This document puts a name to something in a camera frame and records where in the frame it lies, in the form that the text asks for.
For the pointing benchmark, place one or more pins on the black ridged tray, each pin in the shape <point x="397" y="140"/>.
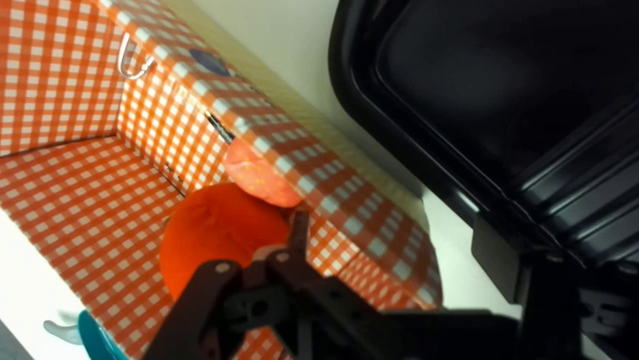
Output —
<point x="525" y="107"/>

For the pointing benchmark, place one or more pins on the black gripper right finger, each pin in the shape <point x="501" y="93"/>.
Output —
<point x="563" y="302"/>

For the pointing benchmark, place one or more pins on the sliced fruit plushie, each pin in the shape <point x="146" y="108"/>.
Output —
<point x="256" y="176"/>

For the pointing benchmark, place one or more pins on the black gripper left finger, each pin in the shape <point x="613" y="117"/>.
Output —
<point x="222" y="302"/>

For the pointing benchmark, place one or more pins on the orange checkered box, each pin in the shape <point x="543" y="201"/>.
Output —
<point x="112" y="110"/>

